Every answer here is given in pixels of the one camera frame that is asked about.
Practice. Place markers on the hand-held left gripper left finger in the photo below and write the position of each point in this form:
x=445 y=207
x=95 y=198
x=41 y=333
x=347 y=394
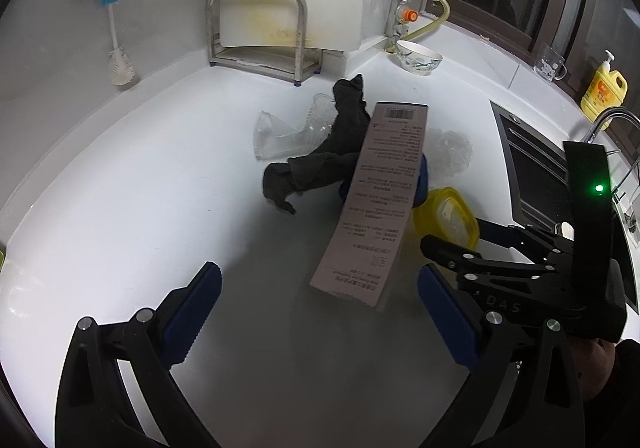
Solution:
x=192 y=308

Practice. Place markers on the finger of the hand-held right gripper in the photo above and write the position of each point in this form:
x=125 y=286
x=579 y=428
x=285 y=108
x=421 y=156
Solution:
x=520 y=235
x=450 y=253

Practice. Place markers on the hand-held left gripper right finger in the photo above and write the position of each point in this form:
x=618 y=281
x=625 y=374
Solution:
x=447 y=323

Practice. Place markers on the yellow lidded plastic container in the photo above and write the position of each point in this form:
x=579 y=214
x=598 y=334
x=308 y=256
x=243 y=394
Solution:
x=430 y=220

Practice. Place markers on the long paper receipt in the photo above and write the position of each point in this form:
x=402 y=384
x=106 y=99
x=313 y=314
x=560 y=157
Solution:
x=380 y=188

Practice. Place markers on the clear plastic cup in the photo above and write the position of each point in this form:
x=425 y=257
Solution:
x=317 y=120
x=272 y=135

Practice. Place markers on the person's right hand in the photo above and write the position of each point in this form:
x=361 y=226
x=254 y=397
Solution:
x=592 y=368

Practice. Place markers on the stainless steel sink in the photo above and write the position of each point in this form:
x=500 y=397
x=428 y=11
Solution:
x=535 y=177

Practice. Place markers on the blue round object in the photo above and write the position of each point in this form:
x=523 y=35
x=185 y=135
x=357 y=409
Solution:
x=425 y=177

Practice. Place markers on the crumpled clear plastic wrap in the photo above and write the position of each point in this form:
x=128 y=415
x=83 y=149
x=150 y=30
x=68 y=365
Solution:
x=452 y=150

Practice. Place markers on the metal faucet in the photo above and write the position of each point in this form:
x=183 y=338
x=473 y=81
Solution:
x=607 y=113

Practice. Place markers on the black cloth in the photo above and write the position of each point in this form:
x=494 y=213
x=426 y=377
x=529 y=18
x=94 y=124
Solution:
x=340 y=142

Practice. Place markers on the yellow detergent pump bottle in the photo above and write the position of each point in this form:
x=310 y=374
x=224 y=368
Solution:
x=602 y=92

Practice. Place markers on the glass mug with cartoon print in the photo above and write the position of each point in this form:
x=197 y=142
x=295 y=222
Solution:
x=547 y=65

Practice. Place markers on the patterned white ceramic bowl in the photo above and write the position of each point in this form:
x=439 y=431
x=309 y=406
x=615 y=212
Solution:
x=417 y=62

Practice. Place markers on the orange valve knob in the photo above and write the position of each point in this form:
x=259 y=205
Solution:
x=411 y=16

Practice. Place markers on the metal board rack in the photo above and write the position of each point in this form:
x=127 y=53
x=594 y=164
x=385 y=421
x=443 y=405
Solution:
x=300 y=27

